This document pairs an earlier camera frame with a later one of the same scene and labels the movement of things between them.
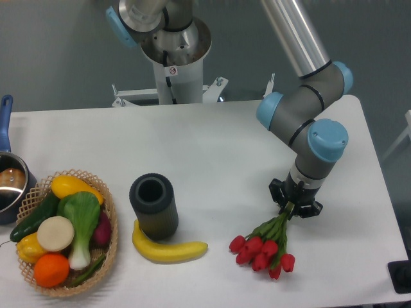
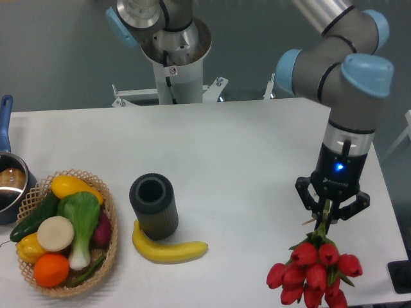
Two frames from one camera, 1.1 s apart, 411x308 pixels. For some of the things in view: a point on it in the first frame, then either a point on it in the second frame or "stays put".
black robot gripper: (297, 192) → (337, 174)
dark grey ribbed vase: (152, 197) stays put
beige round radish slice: (55, 233) stays put
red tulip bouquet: (264, 247) → (315, 271)
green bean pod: (90, 272) stays put
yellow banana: (166, 252) stays put
